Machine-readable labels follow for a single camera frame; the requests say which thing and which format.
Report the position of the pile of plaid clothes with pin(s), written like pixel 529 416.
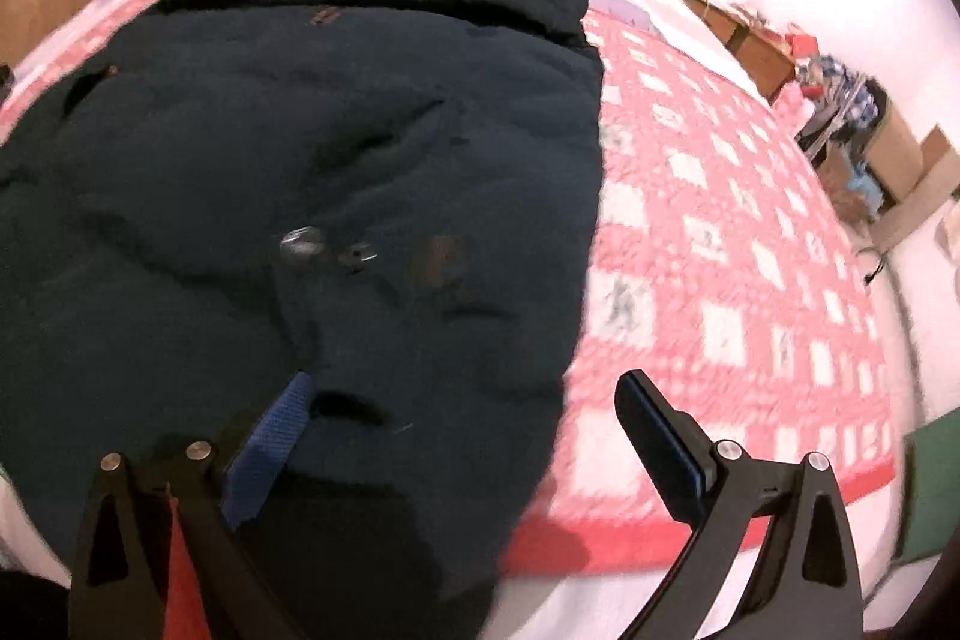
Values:
pixel 840 93

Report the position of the large cardboard box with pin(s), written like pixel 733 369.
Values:
pixel 907 149

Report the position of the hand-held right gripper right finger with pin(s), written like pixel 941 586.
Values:
pixel 667 452

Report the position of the wooden nightstand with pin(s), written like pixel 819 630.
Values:
pixel 757 55

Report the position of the red box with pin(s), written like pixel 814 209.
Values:
pixel 802 44

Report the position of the small cardboard box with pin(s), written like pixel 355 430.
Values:
pixel 847 190

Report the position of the red checked blanket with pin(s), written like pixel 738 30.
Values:
pixel 712 235

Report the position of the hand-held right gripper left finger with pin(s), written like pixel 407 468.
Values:
pixel 270 445

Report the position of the green board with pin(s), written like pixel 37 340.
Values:
pixel 930 497

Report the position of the dark navy padded jacket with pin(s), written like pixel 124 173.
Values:
pixel 225 160

